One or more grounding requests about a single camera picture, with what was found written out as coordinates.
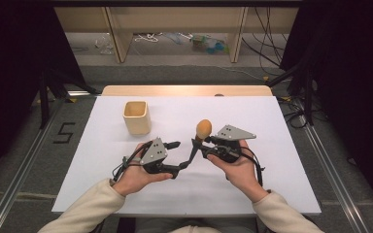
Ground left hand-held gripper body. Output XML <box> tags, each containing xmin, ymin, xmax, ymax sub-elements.
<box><xmin>140</xmin><ymin>137</ymin><xmax>180</xmax><ymax>180</ymax></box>

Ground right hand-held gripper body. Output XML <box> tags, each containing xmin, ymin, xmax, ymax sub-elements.
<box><xmin>207</xmin><ymin>124</ymin><xmax>257</xmax><ymax>164</ymax></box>

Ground black gold makeup brush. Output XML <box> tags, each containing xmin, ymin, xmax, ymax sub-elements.
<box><xmin>179</xmin><ymin>118</ymin><xmax>214</xmax><ymax>171</ymax></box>

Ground cream square cup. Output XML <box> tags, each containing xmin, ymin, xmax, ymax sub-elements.
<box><xmin>122</xmin><ymin>100</ymin><xmax>153</xmax><ymax>136</ymax></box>

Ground person's left hand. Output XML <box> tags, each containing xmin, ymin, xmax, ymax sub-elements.
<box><xmin>112</xmin><ymin>142</ymin><xmax>174</xmax><ymax>197</ymax></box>

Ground person's right hand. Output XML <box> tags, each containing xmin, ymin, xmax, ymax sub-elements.
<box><xmin>206</xmin><ymin>139</ymin><xmax>270</xmax><ymax>203</ymax></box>

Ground white table mat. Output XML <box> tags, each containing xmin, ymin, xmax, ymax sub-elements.
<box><xmin>51</xmin><ymin>95</ymin><xmax>322</xmax><ymax>216</ymax></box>

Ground person's lap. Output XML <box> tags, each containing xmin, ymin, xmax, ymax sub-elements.
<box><xmin>135</xmin><ymin>216</ymin><xmax>256</xmax><ymax>233</ymax></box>

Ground black metal stand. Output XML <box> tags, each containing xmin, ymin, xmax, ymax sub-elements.
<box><xmin>266</xmin><ymin>62</ymin><xmax>315</xmax><ymax>126</ymax></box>
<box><xmin>38</xmin><ymin>69</ymin><xmax>98</xmax><ymax>130</ymax></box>

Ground colourful plastic bag pile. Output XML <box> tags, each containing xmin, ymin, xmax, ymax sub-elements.
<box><xmin>188</xmin><ymin>33</ymin><xmax>230</xmax><ymax>55</ymax></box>

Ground clear plastic bag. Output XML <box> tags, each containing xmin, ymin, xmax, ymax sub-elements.
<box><xmin>94</xmin><ymin>33</ymin><xmax>115</xmax><ymax>55</ymax></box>

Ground beige wooden desk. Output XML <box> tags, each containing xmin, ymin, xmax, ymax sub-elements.
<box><xmin>53</xmin><ymin>6</ymin><xmax>300</xmax><ymax>64</ymax></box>

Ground black curtain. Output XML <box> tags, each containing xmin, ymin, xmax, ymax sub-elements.
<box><xmin>280</xmin><ymin>0</ymin><xmax>373</xmax><ymax>208</ymax></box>
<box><xmin>0</xmin><ymin>0</ymin><xmax>88</xmax><ymax>185</ymax></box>

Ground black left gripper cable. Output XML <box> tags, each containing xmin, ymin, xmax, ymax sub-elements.
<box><xmin>111</xmin><ymin>140</ymin><xmax>153</xmax><ymax>183</ymax></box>

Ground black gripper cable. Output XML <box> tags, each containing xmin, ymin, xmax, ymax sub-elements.
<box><xmin>239</xmin><ymin>146</ymin><xmax>266</xmax><ymax>188</ymax></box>
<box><xmin>111</xmin><ymin>140</ymin><xmax>153</xmax><ymax>183</ymax></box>

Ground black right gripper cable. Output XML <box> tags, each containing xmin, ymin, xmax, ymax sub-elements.
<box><xmin>239</xmin><ymin>146</ymin><xmax>266</xmax><ymax>188</ymax></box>

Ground black coiled floor cables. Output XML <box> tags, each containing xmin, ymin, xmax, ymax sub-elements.
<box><xmin>278</xmin><ymin>96</ymin><xmax>309</xmax><ymax>129</ymax></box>

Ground black cable bundle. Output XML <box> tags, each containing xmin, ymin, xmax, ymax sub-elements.
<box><xmin>241</xmin><ymin>7</ymin><xmax>289</xmax><ymax>77</ymax></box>

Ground white cord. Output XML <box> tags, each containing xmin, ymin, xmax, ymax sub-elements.
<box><xmin>134</xmin><ymin>32</ymin><xmax>163</xmax><ymax>44</ymax></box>

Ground silver metal floor rail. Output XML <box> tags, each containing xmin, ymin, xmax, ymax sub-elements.
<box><xmin>0</xmin><ymin>96</ymin><xmax>76</xmax><ymax>233</ymax></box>
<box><xmin>299</xmin><ymin>115</ymin><xmax>372</xmax><ymax>233</ymax></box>

